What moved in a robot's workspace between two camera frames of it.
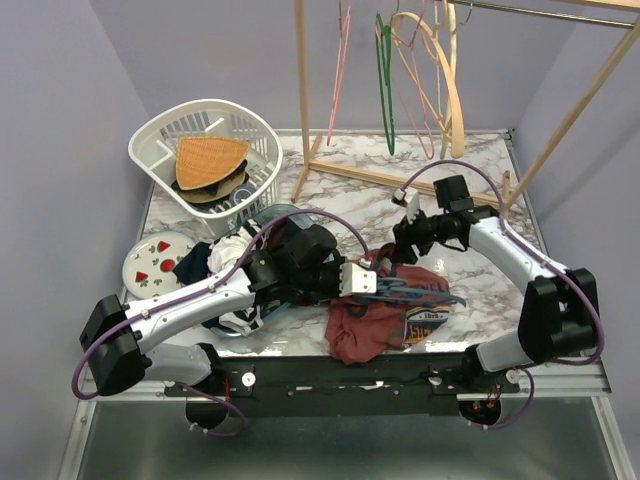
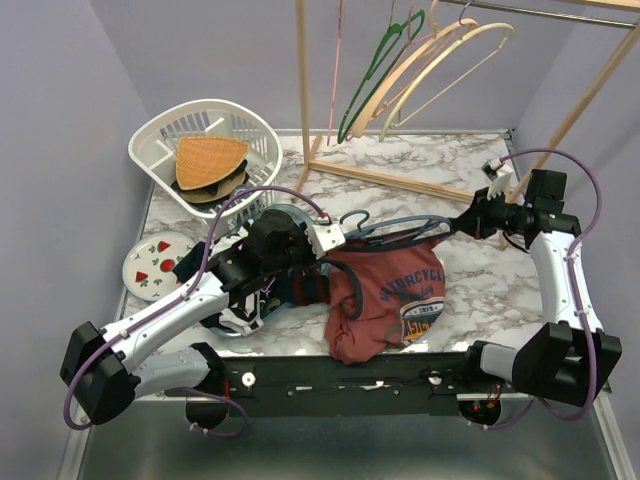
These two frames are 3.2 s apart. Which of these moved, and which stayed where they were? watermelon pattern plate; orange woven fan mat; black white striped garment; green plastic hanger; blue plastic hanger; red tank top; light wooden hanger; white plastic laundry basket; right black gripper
Moved: right black gripper; light wooden hanger; blue plastic hanger; green plastic hanger
Stayed: black white striped garment; white plastic laundry basket; watermelon pattern plate; red tank top; orange woven fan mat
